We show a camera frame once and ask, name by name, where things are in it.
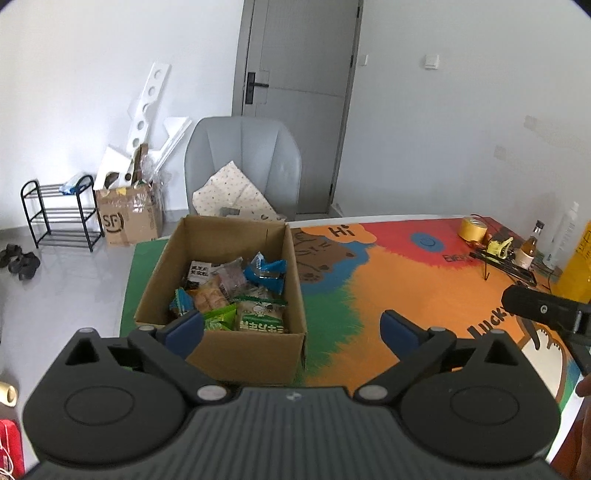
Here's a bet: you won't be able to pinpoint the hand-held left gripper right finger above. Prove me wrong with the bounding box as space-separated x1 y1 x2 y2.
353 309 528 408

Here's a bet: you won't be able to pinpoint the white black-label snack packet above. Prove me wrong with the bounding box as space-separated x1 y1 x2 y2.
187 260 214 290

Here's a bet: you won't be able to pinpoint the white foam board with holes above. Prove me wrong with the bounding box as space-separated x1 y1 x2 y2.
124 62 172 155

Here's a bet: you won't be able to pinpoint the brown cardboard box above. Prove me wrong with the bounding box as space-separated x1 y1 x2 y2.
133 214 308 387

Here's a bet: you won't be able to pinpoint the black shoes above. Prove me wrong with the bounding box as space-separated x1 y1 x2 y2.
0 243 42 282

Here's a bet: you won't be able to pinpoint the white foam block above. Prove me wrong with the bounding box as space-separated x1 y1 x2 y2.
95 146 132 190

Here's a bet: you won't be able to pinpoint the teal green snack packet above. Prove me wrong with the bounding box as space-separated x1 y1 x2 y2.
168 288 198 320

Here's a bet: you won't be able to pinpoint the colourful cat printed table mat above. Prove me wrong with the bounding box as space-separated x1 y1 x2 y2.
119 216 591 412

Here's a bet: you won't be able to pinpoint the grey chair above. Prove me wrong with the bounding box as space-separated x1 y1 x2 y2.
183 116 304 223

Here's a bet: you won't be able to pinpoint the green and white snack packet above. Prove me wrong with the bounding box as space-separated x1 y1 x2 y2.
235 297 288 334

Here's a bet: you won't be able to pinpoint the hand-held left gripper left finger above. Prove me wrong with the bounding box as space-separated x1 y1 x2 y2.
66 309 234 408

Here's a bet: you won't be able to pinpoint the black metal shoe rack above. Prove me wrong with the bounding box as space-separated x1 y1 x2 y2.
19 174 105 253

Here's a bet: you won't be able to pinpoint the blue snack packet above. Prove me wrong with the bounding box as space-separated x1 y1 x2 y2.
243 251 288 295

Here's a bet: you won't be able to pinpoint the white plastic bottle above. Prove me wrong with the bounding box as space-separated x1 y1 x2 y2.
542 201 581 271

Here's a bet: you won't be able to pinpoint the yellow clip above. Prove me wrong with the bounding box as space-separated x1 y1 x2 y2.
486 237 515 260

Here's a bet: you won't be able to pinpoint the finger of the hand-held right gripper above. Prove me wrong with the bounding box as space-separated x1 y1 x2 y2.
502 284 591 334

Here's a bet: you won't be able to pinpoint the yellow oil jug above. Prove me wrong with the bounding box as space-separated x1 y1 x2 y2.
558 220 591 304

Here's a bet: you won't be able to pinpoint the small glass bottle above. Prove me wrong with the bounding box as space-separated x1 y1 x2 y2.
514 220 546 271

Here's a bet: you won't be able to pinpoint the logo cardboard box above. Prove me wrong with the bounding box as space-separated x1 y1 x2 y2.
94 181 165 248

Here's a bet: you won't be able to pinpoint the yellow tape roll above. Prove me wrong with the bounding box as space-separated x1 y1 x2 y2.
459 216 489 244

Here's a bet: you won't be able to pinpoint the white foam sheets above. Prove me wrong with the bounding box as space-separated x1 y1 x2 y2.
157 116 193 171

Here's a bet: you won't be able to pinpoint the black door handle lock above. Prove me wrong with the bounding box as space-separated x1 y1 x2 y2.
244 72 270 105

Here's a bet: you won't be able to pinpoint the red plastic bag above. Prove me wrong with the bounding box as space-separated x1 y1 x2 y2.
0 418 27 480

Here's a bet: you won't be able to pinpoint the blue packet on rack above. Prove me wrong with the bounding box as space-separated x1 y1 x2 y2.
59 174 87 195

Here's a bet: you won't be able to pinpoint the clear plastic wrap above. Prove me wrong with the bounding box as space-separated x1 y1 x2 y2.
136 152 174 204

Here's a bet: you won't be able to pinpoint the grey door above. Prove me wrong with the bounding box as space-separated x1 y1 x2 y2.
232 0 364 216

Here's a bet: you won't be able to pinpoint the bright green snack packet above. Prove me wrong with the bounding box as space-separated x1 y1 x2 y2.
203 305 239 331

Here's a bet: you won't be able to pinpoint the pink snack packet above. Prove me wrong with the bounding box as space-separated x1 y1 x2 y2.
211 258 246 302

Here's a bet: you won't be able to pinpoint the dotted cream cushion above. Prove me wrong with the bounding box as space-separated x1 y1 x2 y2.
191 160 288 223

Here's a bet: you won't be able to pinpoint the black wire stand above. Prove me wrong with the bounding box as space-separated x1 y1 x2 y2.
468 248 539 285

